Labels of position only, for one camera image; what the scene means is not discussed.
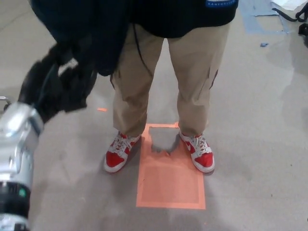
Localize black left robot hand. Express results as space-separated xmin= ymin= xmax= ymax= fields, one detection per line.
xmin=18 ymin=43 xmax=98 ymax=124

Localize dark teal coat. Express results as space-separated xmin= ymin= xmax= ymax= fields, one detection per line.
xmin=31 ymin=0 xmax=155 ymax=78

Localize person's khaki cargo trousers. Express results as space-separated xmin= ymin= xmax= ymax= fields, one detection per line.
xmin=110 ymin=20 xmax=230 ymax=138

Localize person's black sweater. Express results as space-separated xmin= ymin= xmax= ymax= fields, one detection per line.
xmin=129 ymin=0 xmax=239 ymax=39

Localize person's left red white sneaker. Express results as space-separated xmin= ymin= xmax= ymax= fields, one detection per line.
xmin=178 ymin=130 xmax=215 ymax=174

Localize orange tape floor square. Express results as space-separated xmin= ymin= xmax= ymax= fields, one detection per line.
xmin=135 ymin=121 xmax=206 ymax=210

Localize blue tape floor marking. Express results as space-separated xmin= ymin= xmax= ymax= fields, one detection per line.
xmin=240 ymin=0 xmax=292 ymax=36

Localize white paper sheet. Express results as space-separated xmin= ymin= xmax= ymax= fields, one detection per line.
xmin=270 ymin=0 xmax=308 ymax=12

